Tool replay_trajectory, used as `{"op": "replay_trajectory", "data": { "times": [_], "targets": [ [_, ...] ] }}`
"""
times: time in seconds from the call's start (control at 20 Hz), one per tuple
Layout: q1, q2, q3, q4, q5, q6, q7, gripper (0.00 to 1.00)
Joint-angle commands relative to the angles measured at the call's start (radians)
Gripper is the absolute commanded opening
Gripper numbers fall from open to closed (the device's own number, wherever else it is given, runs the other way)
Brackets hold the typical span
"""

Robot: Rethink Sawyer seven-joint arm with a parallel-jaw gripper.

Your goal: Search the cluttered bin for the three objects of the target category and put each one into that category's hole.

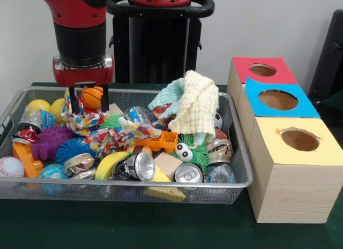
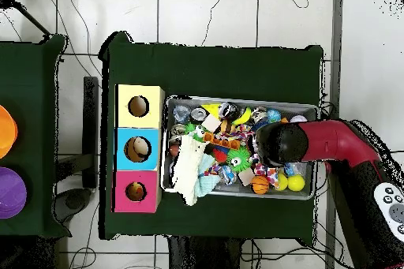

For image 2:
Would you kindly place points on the yellow ball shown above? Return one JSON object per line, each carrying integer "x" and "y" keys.
{"x": 281, "y": 182}
{"x": 295, "y": 182}

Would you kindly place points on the wooden box with three holes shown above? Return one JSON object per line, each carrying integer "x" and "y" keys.
{"x": 140, "y": 127}

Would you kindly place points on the globe print ball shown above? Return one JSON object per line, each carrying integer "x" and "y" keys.
{"x": 273, "y": 116}

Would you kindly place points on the mint green waffle cloth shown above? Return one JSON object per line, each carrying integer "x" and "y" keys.
{"x": 207, "y": 184}

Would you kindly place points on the green spiky ball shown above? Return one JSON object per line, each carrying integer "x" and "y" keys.
{"x": 197, "y": 131}
{"x": 238, "y": 158}

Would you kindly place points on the yellow toy banana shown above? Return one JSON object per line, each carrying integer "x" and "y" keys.
{"x": 243, "y": 116}

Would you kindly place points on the white baseball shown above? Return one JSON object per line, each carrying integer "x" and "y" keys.
{"x": 299, "y": 119}

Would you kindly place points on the purple plate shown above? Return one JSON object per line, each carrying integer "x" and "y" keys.
{"x": 9, "y": 193}

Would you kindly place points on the orange plate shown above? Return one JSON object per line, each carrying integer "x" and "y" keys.
{"x": 6, "y": 131}

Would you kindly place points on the small orange basketball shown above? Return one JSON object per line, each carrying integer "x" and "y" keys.
{"x": 261, "y": 185}

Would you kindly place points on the silver metal can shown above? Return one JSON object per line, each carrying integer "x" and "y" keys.
{"x": 228, "y": 111}
{"x": 199, "y": 114}

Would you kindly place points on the yellow plastic block toy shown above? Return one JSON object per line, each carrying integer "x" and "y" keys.
{"x": 211, "y": 110}

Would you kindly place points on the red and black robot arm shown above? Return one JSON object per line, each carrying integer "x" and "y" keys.
{"x": 341, "y": 143}

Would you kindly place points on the small orange plastic block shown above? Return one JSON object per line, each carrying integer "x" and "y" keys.
{"x": 221, "y": 141}

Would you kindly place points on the yellow plush duck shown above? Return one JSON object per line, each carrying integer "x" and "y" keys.
{"x": 136, "y": 191}

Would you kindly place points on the wooden cube block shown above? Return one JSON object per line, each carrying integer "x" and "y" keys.
{"x": 211, "y": 123}
{"x": 246, "y": 176}

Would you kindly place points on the dark green table cloth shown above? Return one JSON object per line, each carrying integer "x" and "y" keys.
{"x": 31, "y": 92}
{"x": 214, "y": 67}

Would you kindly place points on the cream yellow waffle cloth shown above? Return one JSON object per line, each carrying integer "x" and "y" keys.
{"x": 188, "y": 168}

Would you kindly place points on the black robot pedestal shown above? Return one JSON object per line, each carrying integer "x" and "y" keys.
{"x": 208, "y": 256}

